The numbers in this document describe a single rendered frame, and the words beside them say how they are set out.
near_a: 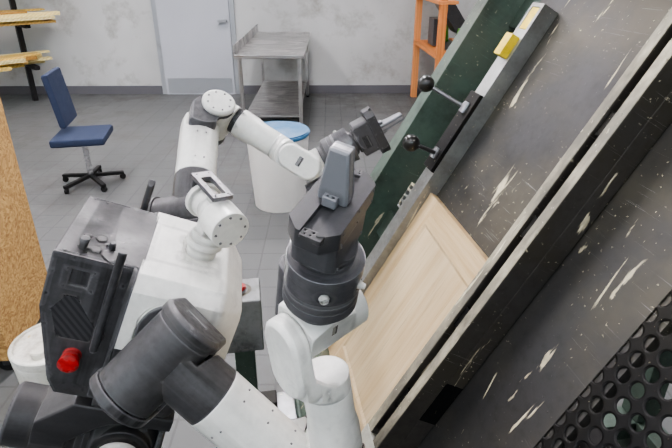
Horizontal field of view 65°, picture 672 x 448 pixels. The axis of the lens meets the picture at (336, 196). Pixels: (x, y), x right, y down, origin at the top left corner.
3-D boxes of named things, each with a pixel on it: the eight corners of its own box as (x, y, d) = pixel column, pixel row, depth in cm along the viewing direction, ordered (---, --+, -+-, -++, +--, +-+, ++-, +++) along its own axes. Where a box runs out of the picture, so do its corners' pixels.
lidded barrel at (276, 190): (314, 190, 450) (313, 121, 425) (307, 216, 404) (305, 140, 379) (256, 188, 453) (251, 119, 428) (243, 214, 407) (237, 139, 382)
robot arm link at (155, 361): (173, 452, 68) (91, 384, 65) (177, 421, 76) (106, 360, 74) (237, 384, 69) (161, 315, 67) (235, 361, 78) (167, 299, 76)
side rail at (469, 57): (335, 291, 165) (304, 279, 161) (547, -39, 134) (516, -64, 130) (338, 303, 160) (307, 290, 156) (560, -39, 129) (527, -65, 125)
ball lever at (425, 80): (465, 117, 119) (415, 87, 121) (474, 103, 118) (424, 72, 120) (464, 117, 116) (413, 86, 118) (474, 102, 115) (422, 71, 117)
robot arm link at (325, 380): (290, 335, 58) (308, 426, 63) (349, 298, 63) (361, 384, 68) (257, 313, 62) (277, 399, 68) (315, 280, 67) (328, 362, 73)
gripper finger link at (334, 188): (358, 152, 48) (349, 204, 52) (326, 141, 49) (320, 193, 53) (351, 161, 47) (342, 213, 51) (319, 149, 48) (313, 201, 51)
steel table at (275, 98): (311, 95, 766) (310, 23, 725) (306, 137, 584) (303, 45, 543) (261, 95, 765) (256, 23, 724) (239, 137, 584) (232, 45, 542)
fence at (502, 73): (331, 337, 141) (318, 332, 139) (546, 11, 114) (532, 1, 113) (334, 349, 136) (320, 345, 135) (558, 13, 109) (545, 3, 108)
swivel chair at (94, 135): (135, 173, 485) (117, 67, 445) (103, 197, 436) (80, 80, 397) (79, 170, 493) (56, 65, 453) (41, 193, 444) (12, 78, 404)
